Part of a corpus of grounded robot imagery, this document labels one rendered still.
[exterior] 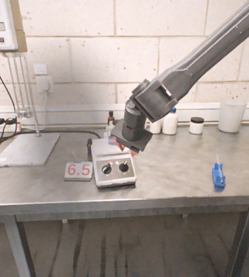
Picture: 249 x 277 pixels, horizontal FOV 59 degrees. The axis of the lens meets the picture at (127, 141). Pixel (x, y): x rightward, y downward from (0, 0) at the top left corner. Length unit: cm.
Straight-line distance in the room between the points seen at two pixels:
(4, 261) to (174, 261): 93
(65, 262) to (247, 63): 145
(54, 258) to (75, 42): 115
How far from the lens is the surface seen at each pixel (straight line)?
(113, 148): 77
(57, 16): 124
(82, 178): 77
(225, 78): 137
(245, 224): 92
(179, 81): 46
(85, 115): 122
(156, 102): 46
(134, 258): 139
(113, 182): 71
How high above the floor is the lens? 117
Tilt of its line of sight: 24 degrees down
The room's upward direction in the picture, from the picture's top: straight up
